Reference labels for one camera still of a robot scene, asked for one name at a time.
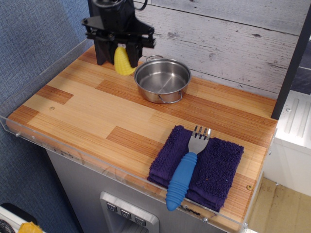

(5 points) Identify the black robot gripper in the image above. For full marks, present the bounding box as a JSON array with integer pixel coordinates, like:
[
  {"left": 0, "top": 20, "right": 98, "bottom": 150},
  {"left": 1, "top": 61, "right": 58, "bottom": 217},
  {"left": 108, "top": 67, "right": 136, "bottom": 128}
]
[{"left": 82, "top": 0, "right": 156, "bottom": 67}]

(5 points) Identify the yellow corn-shaped shaker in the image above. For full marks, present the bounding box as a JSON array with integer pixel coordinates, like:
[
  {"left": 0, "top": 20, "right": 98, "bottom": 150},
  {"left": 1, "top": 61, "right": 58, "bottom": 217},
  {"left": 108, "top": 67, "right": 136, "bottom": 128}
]
[{"left": 114, "top": 47, "right": 136, "bottom": 76}]

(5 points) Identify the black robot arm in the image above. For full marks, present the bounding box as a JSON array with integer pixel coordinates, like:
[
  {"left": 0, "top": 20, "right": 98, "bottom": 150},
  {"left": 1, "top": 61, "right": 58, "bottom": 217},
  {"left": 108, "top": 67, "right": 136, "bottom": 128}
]
[{"left": 82, "top": 0, "right": 155, "bottom": 68}]

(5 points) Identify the stainless steel pot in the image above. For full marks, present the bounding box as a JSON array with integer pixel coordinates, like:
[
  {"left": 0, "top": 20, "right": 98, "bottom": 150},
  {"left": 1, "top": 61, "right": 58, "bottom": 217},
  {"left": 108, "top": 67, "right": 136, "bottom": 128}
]
[{"left": 134, "top": 58, "right": 191, "bottom": 104}]

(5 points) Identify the clear acrylic edge guard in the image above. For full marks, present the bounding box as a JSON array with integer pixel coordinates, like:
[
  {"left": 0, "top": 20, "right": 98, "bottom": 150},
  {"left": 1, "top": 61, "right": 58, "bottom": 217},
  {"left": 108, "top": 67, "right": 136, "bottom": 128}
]
[{"left": 0, "top": 42, "right": 276, "bottom": 233}]

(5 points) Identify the grey toy fridge cabinet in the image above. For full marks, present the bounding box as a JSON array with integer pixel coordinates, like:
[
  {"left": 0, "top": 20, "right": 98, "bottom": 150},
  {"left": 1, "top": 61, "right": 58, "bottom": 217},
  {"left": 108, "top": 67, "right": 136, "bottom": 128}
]
[{"left": 48, "top": 151, "right": 222, "bottom": 233}]

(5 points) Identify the purple folded towel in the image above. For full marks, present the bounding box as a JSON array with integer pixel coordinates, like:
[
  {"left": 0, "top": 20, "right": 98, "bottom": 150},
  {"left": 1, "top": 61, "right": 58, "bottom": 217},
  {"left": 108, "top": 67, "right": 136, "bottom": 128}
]
[{"left": 147, "top": 125, "right": 244, "bottom": 212}]

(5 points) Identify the silver dispenser button panel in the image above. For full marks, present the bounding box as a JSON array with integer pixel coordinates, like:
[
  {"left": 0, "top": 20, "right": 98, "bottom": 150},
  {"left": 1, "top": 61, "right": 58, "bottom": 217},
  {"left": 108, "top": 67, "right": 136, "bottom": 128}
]
[{"left": 100, "top": 191, "right": 160, "bottom": 233}]

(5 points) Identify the yellow object bottom left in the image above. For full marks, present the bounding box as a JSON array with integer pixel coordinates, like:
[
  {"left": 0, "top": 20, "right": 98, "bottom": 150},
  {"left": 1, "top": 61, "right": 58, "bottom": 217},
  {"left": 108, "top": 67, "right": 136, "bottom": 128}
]
[{"left": 18, "top": 222, "right": 43, "bottom": 233}]

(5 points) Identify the white ridged appliance right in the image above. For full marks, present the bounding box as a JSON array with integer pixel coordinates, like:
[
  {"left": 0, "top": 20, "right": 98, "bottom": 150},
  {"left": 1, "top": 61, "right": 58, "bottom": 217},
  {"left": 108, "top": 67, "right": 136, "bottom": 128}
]
[{"left": 263, "top": 91, "right": 311, "bottom": 196}]

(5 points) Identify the dark left upright post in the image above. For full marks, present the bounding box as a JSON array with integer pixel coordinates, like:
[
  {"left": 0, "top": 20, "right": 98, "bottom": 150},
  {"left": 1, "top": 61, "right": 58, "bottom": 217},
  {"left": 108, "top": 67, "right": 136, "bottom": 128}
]
[{"left": 87, "top": 0, "right": 113, "bottom": 66}]

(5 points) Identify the dark upright post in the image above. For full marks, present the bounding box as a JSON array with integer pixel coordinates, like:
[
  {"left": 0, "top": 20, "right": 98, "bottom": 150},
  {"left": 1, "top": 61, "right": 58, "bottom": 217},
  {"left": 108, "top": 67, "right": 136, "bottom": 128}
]
[
  {"left": 87, "top": 0, "right": 113, "bottom": 66},
  {"left": 271, "top": 6, "right": 311, "bottom": 120}
]

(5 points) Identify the blue-handled metal fork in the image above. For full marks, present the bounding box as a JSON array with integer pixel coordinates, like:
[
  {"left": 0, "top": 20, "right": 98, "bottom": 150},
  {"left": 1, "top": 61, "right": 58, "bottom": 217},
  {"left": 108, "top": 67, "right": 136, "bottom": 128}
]
[{"left": 166, "top": 126, "right": 211, "bottom": 211}]

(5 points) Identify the dark right upright post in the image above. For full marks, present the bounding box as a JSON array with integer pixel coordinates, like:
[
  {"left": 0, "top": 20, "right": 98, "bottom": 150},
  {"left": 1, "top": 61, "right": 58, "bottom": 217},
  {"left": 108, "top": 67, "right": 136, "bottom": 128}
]
[{"left": 271, "top": 6, "right": 311, "bottom": 120}]

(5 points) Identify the black corrugated hose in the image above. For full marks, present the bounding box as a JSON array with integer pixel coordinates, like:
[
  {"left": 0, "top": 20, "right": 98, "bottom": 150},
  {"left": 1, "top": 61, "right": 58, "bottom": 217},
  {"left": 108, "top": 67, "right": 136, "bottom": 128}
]
[{"left": 0, "top": 219, "right": 17, "bottom": 233}]

